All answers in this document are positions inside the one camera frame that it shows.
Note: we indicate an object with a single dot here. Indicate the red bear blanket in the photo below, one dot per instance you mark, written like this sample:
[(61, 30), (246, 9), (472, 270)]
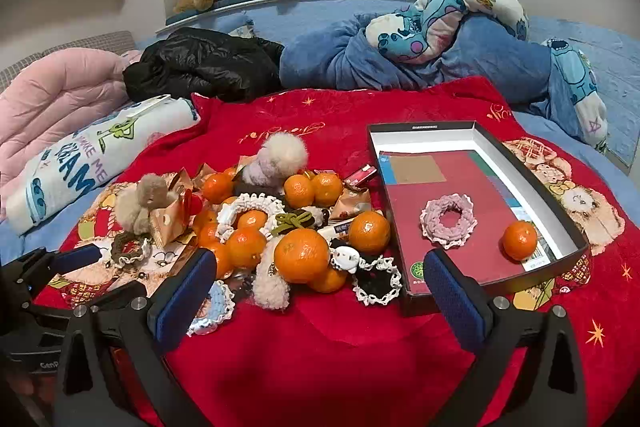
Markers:
[(328, 360)]

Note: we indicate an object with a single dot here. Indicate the blue fleece blanket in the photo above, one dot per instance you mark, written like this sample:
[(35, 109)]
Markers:
[(552, 79)]

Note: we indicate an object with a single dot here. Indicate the pink quilt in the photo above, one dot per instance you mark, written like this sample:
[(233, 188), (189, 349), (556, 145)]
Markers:
[(53, 97)]

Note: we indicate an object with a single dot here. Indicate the pink crochet scrunchie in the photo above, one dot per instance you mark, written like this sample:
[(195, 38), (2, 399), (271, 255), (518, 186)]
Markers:
[(448, 221)]

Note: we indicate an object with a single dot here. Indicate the black puffer jacket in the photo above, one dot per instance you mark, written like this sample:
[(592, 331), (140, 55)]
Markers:
[(208, 63)]

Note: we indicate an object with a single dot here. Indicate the blue monster print pillow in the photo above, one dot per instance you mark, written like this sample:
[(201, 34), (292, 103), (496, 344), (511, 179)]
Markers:
[(421, 31)]

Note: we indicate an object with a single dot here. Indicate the cream fleece hair clip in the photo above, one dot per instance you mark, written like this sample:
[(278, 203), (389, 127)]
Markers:
[(270, 291)]

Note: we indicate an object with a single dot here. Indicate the large front mandarin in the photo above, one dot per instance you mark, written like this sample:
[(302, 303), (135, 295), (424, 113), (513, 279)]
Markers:
[(301, 256)]

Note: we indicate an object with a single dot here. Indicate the brown knit scrunchie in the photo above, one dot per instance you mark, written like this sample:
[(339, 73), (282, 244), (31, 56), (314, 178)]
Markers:
[(129, 249)]

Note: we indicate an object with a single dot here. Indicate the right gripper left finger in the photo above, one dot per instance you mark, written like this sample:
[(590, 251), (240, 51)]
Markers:
[(178, 299)]

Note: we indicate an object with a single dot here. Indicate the red candy packet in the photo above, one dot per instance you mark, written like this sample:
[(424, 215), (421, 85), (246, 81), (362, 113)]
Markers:
[(357, 178)]

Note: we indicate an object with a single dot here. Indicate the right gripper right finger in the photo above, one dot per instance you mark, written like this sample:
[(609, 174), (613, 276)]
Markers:
[(460, 299)]

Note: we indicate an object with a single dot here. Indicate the black white-trim scrunchie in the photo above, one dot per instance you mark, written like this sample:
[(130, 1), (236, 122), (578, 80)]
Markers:
[(377, 282)]

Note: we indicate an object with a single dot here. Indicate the cream pompom plush scrunchie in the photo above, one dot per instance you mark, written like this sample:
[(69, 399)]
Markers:
[(282, 155)]

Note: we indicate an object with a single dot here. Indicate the blue crochet scrunchie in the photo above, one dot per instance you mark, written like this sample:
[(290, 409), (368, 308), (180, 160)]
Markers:
[(217, 308)]

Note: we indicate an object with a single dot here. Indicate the black shallow box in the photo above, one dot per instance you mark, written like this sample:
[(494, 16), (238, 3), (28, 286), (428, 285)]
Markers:
[(452, 185)]

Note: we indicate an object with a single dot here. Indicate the beige fluffy plush scrunchie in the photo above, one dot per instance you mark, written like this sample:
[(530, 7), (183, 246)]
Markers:
[(134, 205)]

